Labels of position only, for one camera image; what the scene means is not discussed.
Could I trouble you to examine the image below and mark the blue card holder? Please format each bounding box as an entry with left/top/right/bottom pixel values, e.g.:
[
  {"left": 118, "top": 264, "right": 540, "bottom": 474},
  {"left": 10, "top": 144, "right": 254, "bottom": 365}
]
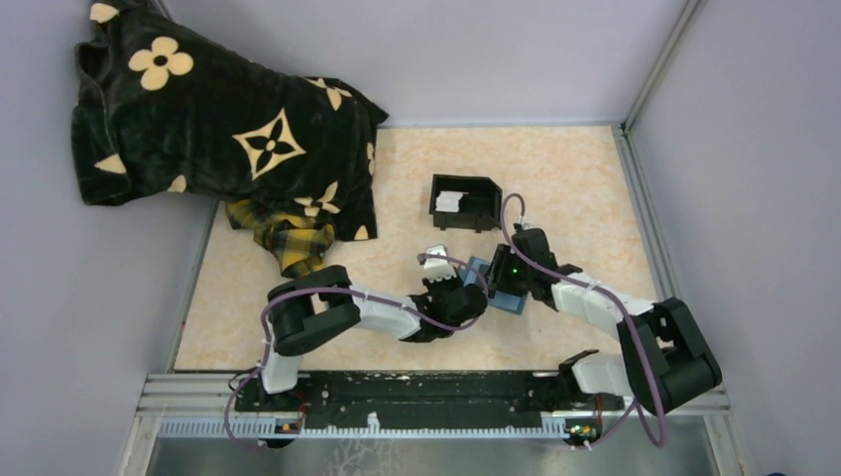
[{"left": 459, "top": 256, "right": 527, "bottom": 315}]

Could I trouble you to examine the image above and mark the black card box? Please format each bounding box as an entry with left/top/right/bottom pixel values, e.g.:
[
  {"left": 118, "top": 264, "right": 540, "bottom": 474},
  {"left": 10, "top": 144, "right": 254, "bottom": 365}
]
[{"left": 428, "top": 174, "right": 502, "bottom": 233}]

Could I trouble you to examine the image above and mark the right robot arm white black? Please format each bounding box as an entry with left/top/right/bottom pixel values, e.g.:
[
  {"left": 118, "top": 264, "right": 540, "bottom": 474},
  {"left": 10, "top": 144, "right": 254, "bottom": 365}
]
[{"left": 487, "top": 225, "right": 723, "bottom": 415}]

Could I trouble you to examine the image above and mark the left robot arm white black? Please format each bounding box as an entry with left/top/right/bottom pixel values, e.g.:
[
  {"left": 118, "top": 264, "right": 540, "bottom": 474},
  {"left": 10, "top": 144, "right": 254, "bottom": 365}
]
[{"left": 258, "top": 265, "right": 488, "bottom": 411}]

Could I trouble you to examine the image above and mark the stack of white cards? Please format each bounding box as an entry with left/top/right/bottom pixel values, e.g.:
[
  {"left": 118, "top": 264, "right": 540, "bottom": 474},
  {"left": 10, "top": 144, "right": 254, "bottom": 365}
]
[{"left": 433, "top": 190, "right": 466, "bottom": 213}]

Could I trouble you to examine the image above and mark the yellow black plaid cloth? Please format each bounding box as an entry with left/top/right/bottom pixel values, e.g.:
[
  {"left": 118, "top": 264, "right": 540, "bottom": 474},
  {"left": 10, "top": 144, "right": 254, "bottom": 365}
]
[{"left": 223, "top": 199, "right": 336, "bottom": 279}]

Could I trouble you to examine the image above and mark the black floral plush blanket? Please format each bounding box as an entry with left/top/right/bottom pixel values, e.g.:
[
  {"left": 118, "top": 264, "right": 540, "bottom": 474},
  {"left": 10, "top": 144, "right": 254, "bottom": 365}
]
[{"left": 70, "top": 1, "right": 387, "bottom": 241}]

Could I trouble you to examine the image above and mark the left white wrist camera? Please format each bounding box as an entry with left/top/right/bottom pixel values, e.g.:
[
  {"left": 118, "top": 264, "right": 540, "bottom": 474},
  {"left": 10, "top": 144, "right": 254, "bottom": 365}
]
[{"left": 418, "top": 244, "right": 457, "bottom": 283}]

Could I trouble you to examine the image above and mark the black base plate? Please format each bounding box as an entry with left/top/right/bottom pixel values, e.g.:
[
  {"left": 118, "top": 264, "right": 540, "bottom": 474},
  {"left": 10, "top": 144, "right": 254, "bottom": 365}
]
[{"left": 234, "top": 371, "right": 625, "bottom": 429}]

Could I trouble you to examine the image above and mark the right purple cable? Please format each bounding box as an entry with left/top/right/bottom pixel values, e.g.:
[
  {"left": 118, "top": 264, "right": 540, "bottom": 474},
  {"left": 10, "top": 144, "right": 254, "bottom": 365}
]
[{"left": 499, "top": 192, "right": 670, "bottom": 449}]

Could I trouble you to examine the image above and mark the aluminium frame rail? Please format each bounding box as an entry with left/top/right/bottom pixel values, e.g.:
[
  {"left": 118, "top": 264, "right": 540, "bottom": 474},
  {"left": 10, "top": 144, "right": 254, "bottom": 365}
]
[{"left": 118, "top": 371, "right": 751, "bottom": 476}]

